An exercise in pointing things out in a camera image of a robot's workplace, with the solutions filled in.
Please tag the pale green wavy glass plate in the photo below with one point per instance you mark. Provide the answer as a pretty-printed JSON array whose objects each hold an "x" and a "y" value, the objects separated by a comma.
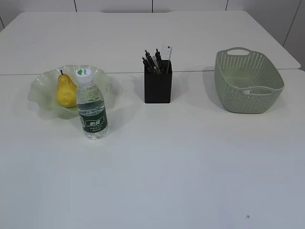
[{"x": 55, "y": 90}]

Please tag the black pen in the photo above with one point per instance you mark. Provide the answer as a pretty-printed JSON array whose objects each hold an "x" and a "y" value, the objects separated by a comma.
[
  {"x": 151, "y": 62},
  {"x": 147, "y": 65},
  {"x": 159, "y": 60}
]

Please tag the black square pen holder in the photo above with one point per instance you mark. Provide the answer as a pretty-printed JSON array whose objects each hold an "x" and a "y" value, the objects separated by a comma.
[{"x": 158, "y": 87}]

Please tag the clear plastic ruler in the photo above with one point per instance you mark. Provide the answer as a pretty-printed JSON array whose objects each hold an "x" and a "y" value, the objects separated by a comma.
[{"x": 166, "y": 55}]

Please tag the yellow pear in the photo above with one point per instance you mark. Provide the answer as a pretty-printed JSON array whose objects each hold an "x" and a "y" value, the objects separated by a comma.
[{"x": 66, "y": 91}]

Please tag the clear water bottle green label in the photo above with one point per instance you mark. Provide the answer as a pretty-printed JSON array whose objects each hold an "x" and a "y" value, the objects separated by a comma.
[{"x": 91, "y": 105}]

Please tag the pale green plastic basket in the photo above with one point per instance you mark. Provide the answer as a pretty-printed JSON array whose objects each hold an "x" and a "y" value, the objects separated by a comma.
[{"x": 238, "y": 69}]

